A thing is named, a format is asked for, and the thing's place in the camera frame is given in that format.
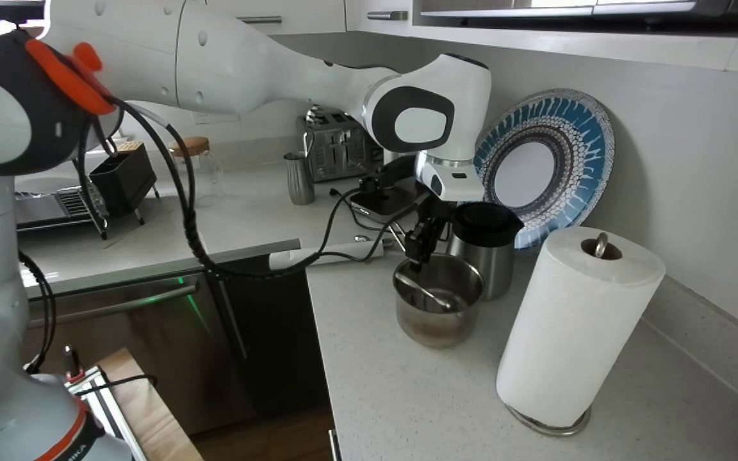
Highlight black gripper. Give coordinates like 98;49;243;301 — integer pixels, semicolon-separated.
402;195;459;270

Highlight metal spoon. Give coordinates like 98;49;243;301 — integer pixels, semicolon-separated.
394;270;467;312

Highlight clear jar with wooden lid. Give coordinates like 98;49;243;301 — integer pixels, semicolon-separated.
162;137;212;201

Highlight metal tongs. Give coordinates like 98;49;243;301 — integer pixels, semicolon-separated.
383;224;415;257

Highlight steel carafe with black lid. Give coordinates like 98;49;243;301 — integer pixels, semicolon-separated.
445;201;527;302

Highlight silver toaster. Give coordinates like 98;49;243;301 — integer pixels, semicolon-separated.
297;106;388;186

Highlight small steel cup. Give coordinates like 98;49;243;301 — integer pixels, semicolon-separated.
283;152;317;207

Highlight blue and white patterned plate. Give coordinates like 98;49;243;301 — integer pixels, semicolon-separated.
468;87;617;254

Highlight white paper towel roll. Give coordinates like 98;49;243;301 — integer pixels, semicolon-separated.
494;225;668;434

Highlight metal paper towel holder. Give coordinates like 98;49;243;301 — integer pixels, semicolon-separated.
504;230;626;442

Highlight dark cabinet door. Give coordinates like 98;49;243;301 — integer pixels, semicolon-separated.
203;254;331;423

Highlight white upper cabinet door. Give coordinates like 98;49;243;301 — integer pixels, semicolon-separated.
231;0;349;38
344;0;415;37

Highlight black utensil holder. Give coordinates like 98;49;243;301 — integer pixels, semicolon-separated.
88;145;160;218

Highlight steel dishwasher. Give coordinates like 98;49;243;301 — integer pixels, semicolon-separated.
20;266;257;439

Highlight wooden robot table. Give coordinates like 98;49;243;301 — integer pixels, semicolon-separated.
96;343;205;461

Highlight metal dish rack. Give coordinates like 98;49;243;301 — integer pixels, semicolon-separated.
12;140;160;245

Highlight black chair armrest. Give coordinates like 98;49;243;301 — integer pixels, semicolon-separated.
0;0;47;24

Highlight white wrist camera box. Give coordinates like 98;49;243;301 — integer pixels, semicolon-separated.
412;152;488;206

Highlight steel pot with white handle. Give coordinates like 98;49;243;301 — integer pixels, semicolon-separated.
267;242;488;352

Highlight black power cord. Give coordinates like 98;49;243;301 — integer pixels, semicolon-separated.
329;186;389;236

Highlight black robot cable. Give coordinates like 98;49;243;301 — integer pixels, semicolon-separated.
17;96;427;379

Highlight white open wall shelf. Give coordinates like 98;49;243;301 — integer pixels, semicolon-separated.
410;0;738;79

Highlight red-tipped black cable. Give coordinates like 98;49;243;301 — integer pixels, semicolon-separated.
60;343;156;398

